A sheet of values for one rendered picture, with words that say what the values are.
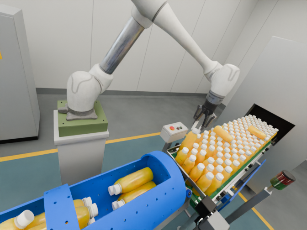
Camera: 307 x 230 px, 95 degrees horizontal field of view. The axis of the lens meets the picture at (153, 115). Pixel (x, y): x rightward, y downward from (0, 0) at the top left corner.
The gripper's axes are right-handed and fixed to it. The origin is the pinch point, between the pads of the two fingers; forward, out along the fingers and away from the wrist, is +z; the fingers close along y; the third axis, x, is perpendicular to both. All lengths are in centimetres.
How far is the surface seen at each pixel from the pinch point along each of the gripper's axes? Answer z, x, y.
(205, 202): 23.6, -15.3, 32.0
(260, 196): 20, 19, 49
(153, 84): 88, 171, -242
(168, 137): 17.7, -7.4, -12.1
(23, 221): 7, -86, 7
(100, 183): 18, -62, 0
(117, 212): 2, -65, 20
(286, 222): 124, 167, 109
